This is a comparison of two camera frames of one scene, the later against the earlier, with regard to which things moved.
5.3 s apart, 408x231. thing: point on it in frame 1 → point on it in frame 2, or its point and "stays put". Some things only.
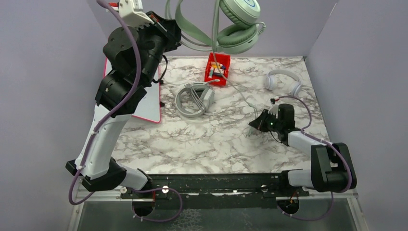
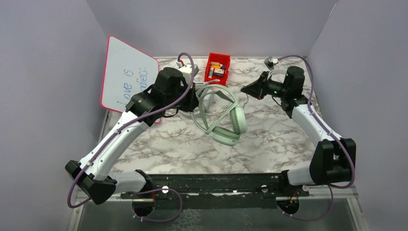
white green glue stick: (210, 73) stays put
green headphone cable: (251, 104) → (245, 113)
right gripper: (259, 122) → (258, 88)
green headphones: (239, 34) → (228, 130)
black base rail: (235, 191) stays put
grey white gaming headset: (202, 94) stays put
